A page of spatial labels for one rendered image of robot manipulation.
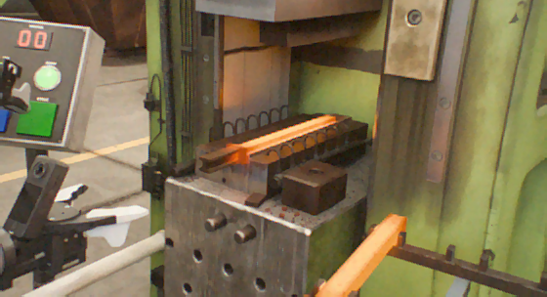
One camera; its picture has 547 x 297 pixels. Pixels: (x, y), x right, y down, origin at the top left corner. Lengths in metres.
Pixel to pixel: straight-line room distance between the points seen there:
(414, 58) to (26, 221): 0.68
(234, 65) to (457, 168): 0.59
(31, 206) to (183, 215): 0.46
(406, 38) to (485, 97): 0.17
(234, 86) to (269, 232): 0.45
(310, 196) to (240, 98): 0.44
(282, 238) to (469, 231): 0.34
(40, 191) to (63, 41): 0.62
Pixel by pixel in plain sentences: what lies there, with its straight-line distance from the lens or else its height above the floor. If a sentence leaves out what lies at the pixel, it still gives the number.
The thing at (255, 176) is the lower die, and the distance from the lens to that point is 1.21.
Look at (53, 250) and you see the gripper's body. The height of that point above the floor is 0.97.
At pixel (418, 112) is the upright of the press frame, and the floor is 1.12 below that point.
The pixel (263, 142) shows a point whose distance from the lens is 1.27.
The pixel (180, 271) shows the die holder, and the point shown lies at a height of 0.71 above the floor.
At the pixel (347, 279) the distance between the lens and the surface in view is 0.83.
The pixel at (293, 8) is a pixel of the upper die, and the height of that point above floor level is 1.29.
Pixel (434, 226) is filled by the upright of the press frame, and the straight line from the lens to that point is 1.20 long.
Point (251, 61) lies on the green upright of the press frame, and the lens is 1.51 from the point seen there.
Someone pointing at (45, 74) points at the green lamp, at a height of 1.10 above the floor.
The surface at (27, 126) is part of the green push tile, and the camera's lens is 1.44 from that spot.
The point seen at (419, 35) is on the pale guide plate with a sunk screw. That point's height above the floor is 1.26.
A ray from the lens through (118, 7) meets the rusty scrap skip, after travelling 7.49.
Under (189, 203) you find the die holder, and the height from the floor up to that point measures 0.88.
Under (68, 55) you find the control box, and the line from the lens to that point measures 1.46.
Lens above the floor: 1.40
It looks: 18 degrees down
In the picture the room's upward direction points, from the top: 3 degrees clockwise
